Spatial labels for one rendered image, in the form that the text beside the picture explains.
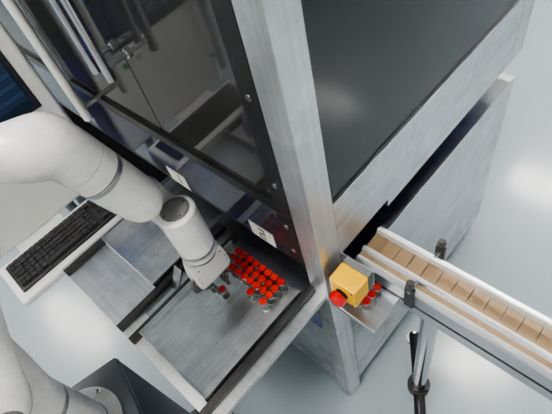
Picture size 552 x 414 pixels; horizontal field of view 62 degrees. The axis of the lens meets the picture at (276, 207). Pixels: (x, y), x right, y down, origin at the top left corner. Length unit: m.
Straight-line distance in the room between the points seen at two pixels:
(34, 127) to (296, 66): 0.37
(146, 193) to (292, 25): 0.38
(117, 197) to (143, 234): 0.68
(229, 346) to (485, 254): 1.45
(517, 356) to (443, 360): 0.98
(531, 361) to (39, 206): 1.51
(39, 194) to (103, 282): 0.46
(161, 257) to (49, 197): 0.54
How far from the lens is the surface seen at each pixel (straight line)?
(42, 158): 0.72
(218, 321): 1.23
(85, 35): 0.99
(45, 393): 1.09
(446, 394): 2.04
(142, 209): 0.84
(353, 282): 1.05
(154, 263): 1.40
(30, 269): 1.70
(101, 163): 0.76
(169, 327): 1.28
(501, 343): 1.12
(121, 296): 1.39
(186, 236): 0.95
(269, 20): 0.61
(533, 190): 2.60
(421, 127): 1.18
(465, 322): 1.13
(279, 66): 0.64
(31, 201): 1.76
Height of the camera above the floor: 1.96
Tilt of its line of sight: 51 degrees down
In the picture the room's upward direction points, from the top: 18 degrees counter-clockwise
